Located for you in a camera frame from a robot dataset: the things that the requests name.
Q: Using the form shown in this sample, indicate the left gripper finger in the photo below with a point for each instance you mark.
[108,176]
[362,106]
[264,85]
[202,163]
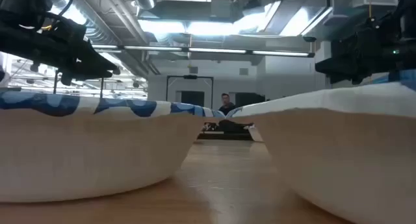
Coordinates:
[97,61]
[94,76]

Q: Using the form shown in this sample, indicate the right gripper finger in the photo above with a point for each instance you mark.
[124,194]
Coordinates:
[331,66]
[349,79]

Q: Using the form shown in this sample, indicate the blue patterned paper bowl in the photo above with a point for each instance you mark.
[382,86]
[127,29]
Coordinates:
[341,152]
[97,152]

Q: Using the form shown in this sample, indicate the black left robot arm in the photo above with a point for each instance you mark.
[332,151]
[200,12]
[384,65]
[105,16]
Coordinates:
[19,39]

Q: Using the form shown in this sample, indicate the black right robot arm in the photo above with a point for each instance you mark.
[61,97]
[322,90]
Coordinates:
[409,26]

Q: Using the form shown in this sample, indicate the person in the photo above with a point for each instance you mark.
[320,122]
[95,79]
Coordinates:
[227,107]

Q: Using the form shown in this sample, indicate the long ceiling tube lamp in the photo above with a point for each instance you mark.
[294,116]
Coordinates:
[214,50]

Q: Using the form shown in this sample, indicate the dark ceiling camera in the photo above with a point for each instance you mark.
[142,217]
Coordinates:
[309,39]

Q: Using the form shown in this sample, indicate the square wall vent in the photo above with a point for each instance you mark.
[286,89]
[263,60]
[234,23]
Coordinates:
[193,70]
[244,71]

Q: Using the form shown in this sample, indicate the dark wall screen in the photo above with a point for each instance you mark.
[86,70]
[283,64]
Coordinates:
[192,98]
[250,100]

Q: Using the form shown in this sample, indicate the black door frame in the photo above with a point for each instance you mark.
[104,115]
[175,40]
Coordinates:
[190,77]

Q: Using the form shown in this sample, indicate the black metal table frame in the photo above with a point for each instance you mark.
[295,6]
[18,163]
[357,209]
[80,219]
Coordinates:
[224,136]

